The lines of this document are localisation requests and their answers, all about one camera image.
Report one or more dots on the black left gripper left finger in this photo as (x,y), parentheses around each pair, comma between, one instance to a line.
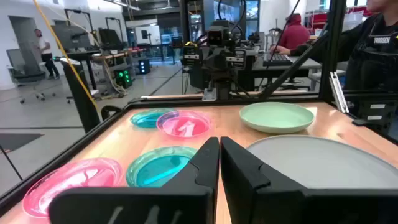
(186,205)

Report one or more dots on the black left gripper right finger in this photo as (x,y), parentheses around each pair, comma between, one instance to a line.
(264,202)

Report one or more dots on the teal translucent plastic plate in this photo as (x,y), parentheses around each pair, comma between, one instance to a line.
(155,171)
(144,119)

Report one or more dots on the pink translucent plastic plate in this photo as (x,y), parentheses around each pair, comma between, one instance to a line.
(183,126)
(77,177)

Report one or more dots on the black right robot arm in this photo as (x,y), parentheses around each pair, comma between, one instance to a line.
(225,87)

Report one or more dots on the black keyboard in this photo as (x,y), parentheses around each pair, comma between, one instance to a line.
(276,59)

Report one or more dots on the person's hand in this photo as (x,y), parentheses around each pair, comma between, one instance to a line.
(280,49)

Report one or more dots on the large grey plate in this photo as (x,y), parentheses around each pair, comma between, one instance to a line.
(320,161)

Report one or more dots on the computer tower blue lights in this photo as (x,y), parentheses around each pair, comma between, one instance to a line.
(144,66)

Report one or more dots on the person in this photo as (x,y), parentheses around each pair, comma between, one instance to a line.
(293,34)
(46,49)
(373,56)

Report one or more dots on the grey desk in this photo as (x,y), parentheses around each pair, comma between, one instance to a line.
(306,63)

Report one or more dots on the computer tower green lights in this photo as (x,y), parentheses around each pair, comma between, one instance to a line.
(122,77)

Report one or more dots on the red storage rack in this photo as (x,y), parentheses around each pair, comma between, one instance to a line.
(317,20)

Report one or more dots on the dark computer monitor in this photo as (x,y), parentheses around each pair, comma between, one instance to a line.
(70,37)
(109,37)

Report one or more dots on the wooden top desk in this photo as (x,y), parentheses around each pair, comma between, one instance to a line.
(105,56)

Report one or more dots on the black box white labels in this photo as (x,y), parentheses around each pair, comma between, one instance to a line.
(360,112)

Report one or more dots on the black pole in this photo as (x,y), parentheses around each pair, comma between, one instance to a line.
(81,107)

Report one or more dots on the grey office chair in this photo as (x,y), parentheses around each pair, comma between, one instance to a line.
(28,76)

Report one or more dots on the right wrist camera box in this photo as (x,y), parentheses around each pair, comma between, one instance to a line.
(217,37)

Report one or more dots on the black aluminium rig frame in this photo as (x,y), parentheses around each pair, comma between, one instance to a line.
(332,46)

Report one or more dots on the silver metal bracket strip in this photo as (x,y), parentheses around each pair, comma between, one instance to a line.
(339,93)

